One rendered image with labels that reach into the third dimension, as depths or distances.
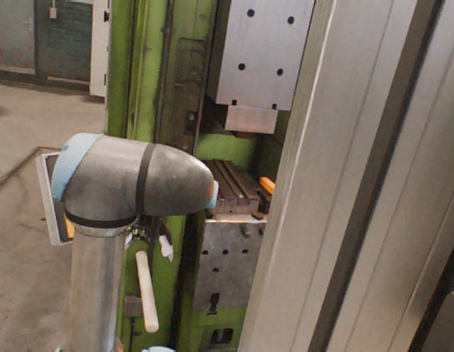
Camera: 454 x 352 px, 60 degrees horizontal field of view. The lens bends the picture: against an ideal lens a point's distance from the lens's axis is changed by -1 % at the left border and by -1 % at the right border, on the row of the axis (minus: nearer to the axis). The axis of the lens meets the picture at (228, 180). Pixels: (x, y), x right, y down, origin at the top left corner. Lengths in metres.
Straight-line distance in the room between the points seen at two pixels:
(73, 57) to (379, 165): 7.59
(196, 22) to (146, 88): 0.30
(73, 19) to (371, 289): 7.55
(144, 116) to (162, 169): 0.99
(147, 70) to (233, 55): 0.33
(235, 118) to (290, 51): 0.31
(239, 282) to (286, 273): 1.61
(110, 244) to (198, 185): 0.17
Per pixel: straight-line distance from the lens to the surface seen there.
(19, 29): 7.97
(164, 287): 1.98
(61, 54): 7.78
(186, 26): 1.55
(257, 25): 1.47
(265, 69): 1.50
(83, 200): 0.64
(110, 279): 0.71
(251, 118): 1.53
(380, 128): 0.18
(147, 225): 1.18
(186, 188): 0.62
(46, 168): 1.31
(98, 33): 6.94
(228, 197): 1.62
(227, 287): 1.80
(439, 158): 0.18
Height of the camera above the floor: 1.67
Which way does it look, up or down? 22 degrees down
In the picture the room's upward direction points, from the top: 10 degrees clockwise
